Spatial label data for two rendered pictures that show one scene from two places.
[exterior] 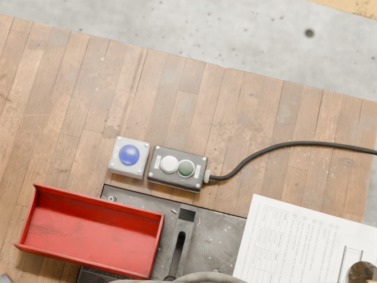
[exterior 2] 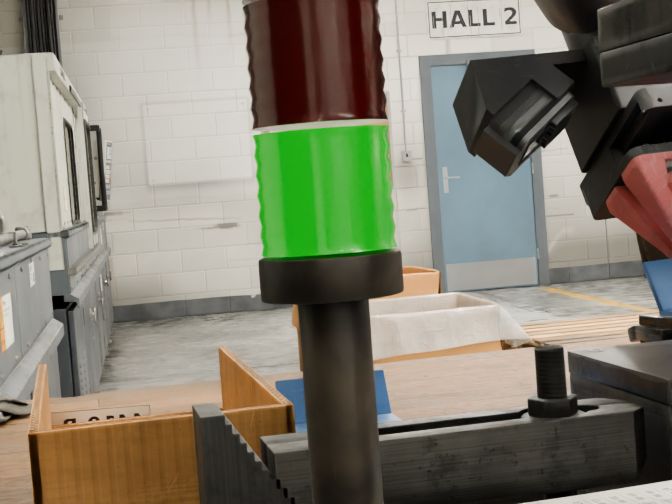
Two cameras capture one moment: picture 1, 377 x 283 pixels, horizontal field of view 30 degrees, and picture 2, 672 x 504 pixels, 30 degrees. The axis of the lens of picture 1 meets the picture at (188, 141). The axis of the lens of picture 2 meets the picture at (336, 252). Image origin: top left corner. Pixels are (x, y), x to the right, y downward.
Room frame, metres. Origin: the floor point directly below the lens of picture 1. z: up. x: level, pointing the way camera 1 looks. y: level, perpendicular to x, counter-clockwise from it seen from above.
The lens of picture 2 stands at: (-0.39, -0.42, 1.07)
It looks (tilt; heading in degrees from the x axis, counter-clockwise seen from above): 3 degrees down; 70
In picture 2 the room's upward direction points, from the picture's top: 4 degrees counter-clockwise
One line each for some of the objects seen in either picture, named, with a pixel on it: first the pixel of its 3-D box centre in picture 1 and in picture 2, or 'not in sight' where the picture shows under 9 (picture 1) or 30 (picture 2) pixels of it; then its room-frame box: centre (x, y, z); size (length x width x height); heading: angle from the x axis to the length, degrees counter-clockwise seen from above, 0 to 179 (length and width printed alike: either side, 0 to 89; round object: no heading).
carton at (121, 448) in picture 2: not in sight; (144, 452); (-0.26, 0.26, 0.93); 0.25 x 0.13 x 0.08; 82
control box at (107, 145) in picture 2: not in sight; (96, 171); (0.90, 7.52, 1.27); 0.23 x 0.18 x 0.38; 169
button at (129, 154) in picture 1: (129, 155); not in sight; (0.37, 0.11, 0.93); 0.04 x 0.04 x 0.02
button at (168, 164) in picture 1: (169, 165); not in sight; (0.36, 0.03, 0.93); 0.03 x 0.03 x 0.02
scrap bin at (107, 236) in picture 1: (91, 232); not in sight; (0.22, 0.16, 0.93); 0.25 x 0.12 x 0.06; 82
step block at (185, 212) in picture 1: (184, 227); not in sight; (0.24, -0.01, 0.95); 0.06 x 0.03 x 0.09; 172
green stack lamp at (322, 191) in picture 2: not in sight; (324, 191); (-0.27, -0.09, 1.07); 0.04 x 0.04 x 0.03
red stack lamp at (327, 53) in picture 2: not in sight; (315, 64); (-0.27, -0.09, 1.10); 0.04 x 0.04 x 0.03
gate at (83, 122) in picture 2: not in sight; (94, 179); (0.81, 7.04, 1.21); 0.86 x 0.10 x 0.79; 79
